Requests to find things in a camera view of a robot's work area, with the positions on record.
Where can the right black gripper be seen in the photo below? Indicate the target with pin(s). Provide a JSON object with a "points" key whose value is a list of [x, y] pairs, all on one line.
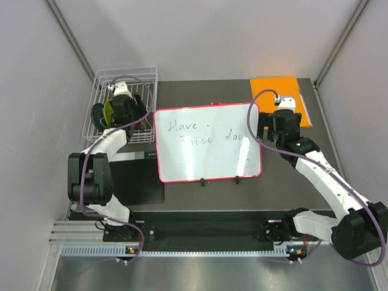
{"points": [[265, 120]]}

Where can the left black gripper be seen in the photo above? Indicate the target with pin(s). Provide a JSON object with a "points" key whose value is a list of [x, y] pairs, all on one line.
{"points": [[133, 103]]}

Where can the lime green plate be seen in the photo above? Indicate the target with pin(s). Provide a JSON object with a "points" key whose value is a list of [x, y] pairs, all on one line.
{"points": [[108, 112]]}

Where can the red floral plate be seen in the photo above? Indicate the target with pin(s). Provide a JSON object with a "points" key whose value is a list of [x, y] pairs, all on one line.
{"points": [[140, 111]]}

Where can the dark green plate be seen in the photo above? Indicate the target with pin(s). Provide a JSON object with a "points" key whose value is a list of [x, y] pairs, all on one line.
{"points": [[97, 117]]}

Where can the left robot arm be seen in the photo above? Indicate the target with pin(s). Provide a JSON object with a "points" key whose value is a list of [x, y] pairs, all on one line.
{"points": [[90, 182]]}

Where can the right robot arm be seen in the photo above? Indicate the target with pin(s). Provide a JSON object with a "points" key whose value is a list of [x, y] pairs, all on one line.
{"points": [[359, 226]]}

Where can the orange folder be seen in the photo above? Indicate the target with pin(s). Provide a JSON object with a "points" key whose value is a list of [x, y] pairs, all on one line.
{"points": [[285, 86]]}

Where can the red framed whiteboard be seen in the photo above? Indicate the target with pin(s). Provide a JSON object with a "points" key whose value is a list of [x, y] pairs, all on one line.
{"points": [[207, 142]]}

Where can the black tablet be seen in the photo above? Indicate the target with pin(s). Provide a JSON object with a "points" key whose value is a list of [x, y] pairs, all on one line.
{"points": [[136, 178]]}

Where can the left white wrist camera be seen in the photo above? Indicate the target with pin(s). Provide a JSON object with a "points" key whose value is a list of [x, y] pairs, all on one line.
{"points": [[120, 88]]}

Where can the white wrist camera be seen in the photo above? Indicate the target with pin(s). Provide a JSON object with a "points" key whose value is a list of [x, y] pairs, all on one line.
{"points": [[120, 88], [285, 103]]}

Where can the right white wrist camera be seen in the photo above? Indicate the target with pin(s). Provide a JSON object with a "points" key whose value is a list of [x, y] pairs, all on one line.
{"points": [[285, 103]]}

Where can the white wire dish rack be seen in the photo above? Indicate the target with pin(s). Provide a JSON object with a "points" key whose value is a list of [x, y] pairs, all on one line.
{"points": [[140, 80]]}

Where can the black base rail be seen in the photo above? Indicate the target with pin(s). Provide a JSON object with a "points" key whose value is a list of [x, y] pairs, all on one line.
{"points": [[257, 226]]}

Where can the grey cable duct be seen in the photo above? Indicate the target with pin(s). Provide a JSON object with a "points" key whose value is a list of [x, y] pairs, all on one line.
{"points": [[126, 251]]}

